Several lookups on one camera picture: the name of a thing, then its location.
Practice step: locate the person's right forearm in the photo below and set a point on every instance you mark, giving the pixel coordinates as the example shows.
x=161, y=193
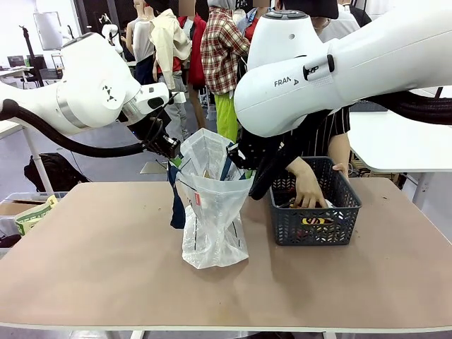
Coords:
x=300, y=166

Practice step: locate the mannequin red shirt blue overshirt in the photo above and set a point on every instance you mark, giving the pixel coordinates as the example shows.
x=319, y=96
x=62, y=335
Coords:
x=250, y=24

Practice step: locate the white board on stand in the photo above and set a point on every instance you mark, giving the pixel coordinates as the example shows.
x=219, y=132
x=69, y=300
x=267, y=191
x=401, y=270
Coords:
x=48, y=31

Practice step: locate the green printed cardboard box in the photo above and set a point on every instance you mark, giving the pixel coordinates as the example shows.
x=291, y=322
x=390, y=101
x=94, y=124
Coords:
x=35, y=215

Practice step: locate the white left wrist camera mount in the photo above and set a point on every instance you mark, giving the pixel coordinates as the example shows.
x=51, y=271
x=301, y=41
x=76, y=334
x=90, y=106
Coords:
x=178, y=96

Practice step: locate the yellow black snack packet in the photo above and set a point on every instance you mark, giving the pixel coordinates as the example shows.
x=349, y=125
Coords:
x=318, y=221

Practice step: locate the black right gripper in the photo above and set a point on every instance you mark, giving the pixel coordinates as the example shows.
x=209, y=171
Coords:
x=252, y=150

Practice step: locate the black tripod with thick pole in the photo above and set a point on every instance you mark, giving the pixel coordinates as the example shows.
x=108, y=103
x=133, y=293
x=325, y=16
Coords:
x=31, y=53

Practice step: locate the mannequin plaid shirt green pants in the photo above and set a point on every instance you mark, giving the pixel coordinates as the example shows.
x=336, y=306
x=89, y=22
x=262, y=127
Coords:
x=222, y=56

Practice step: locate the mannequin with white tank top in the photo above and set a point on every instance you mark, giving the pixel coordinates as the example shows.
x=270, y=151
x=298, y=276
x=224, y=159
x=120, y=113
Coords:
x=141, y=39

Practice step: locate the large clear plastic crate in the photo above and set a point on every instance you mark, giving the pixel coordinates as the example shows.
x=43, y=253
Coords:
x=14, y=205

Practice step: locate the person's left hand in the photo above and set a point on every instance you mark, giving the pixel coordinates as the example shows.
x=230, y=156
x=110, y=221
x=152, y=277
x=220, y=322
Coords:
x=342, y=169

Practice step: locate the person in striped shirt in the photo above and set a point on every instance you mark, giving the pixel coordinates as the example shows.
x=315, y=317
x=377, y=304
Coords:
x=335, y=120

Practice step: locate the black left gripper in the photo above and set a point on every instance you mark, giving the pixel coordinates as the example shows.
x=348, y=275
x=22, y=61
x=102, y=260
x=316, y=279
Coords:
x=155, y=136

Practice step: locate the black backpack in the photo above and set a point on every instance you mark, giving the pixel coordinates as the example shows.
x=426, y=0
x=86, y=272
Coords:
x=53, y=171

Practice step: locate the clear plastic shopping bag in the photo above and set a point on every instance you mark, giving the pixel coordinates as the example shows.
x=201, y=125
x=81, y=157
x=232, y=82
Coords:
x=212, y=219

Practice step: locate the mannequin with red jacket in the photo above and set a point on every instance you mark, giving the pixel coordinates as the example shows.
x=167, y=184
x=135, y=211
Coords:
x=196, y=56

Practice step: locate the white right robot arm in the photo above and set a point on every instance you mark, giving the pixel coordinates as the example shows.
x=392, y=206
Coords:
x=318, y=77

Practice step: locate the mannequin with cream jacket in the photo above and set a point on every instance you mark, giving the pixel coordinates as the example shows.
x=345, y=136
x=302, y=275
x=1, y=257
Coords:
x=169, y=49

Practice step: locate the dark grey plastic basket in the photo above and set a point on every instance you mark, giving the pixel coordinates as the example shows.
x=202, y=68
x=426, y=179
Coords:
x=318, y=229

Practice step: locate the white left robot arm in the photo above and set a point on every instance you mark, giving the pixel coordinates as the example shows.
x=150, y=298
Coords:
x=84, y=95

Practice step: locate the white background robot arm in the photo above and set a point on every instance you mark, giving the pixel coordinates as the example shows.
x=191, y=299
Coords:
x=111, y=31

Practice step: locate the person's left forearm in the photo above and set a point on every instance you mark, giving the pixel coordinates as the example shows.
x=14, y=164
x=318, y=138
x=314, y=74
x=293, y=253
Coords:
x=339, y=148

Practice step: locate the white side table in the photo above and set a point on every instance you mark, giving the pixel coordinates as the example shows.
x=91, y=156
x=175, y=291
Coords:
x=31, y=152

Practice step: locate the person's right hand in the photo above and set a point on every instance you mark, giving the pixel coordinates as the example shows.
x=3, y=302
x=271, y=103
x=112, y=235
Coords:
x=310, y=192

